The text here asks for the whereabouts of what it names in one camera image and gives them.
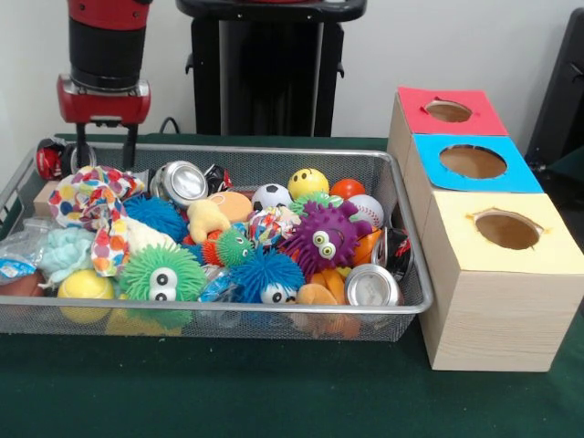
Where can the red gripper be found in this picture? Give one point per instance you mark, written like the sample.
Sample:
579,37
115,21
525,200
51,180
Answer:
105,109

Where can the polka dot cloth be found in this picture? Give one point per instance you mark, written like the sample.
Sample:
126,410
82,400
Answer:
107,242

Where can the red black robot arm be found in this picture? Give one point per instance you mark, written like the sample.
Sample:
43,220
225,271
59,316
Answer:
107,45

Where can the metal mesh bin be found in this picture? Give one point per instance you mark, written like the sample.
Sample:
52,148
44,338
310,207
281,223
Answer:
274,319

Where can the wooden box with three holes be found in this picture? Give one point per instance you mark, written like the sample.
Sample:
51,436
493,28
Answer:
493,328

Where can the plain blue puffer ball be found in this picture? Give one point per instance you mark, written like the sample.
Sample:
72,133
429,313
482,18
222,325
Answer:
159,214

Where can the mint green cloth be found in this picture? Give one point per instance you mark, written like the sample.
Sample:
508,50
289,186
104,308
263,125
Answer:
64,251

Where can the green spiky puffer toy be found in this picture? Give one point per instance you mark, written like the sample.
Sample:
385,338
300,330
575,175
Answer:
146,274

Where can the yellow tennis ball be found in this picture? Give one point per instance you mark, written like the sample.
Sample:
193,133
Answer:
84,285

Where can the small soccer ball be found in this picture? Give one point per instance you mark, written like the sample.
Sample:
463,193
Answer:
271,196

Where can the blue puffer ball with eyes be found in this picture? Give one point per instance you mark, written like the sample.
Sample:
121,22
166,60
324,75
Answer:
264,274

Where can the yellow smiley ball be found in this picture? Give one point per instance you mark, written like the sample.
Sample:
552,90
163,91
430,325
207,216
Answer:
308,182

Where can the purple spiky monster toy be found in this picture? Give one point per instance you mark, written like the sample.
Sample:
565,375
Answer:
319,223

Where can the orange ball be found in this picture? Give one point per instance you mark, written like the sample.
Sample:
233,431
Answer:
349,188

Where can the white baseball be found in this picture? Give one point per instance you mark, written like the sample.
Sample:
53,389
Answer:
367,210

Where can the black stand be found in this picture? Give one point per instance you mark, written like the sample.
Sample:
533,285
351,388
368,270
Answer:
561,91

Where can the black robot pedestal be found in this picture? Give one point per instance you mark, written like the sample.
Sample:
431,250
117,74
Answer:
274,68

